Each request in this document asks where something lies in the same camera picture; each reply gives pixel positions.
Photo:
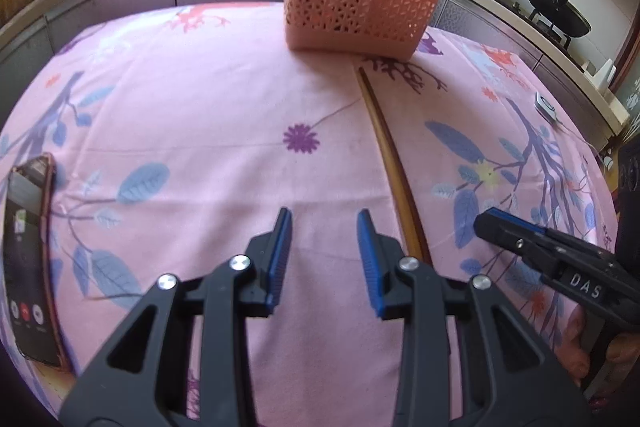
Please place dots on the smartphone with red case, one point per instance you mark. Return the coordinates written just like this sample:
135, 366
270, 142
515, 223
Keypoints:
30, 257

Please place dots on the single long brown chopstick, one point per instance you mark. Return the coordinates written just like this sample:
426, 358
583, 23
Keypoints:
395, 167

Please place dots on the white round device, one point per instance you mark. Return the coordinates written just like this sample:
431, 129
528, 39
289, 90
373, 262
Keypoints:
545, 106

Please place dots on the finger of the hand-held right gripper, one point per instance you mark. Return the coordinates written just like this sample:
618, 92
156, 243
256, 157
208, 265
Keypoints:
505, 229

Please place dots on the pink floral tablecloth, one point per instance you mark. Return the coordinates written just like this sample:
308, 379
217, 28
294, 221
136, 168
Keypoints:
200, 107

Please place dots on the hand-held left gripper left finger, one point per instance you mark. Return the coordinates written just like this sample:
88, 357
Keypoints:
279, 257

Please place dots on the person's right hand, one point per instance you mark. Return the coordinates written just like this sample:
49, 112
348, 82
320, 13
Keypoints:
574, 342

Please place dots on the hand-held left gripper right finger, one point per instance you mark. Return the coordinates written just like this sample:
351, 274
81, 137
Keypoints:
369, 257

